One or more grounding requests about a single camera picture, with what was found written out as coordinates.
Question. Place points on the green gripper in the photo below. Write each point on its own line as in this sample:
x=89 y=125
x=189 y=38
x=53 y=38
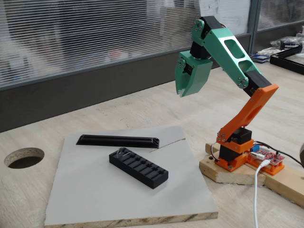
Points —
x=198 y=72

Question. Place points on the black slotted rectangular block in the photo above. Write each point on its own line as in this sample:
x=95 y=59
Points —
x=133 y=171

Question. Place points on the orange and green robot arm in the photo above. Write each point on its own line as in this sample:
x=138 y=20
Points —
x=228 y=52

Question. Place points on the stack of blue cards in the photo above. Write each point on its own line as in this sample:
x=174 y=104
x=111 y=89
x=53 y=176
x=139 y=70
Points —
x=259 y=58

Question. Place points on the white paper sheet on window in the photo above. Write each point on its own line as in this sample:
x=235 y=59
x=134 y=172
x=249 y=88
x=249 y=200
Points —
x=228 y=12

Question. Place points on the white flat packet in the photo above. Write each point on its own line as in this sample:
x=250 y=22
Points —
x=267 y=51

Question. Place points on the wooden block with angled end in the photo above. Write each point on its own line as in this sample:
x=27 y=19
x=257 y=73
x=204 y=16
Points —
x=228 y=175

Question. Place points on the clear plastic bag with parts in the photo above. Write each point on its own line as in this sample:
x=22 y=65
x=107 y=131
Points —
x=288 y=41

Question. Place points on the red controller board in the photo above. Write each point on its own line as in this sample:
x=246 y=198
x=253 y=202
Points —
x=268 y=156

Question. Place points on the dark round object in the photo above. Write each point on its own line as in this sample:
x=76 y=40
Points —
x=302 y=154

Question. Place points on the long wooden plank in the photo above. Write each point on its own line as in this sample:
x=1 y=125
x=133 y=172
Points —
x=285 y=187

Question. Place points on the grey laminated board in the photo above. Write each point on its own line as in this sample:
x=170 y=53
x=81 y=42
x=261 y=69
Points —
x=95 y=190

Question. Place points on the black rectangular frame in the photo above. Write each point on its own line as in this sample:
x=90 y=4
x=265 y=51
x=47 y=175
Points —
x=285 y=61

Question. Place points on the long black plastic rail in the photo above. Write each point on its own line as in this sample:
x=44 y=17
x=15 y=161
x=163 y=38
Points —
x=114 y=141

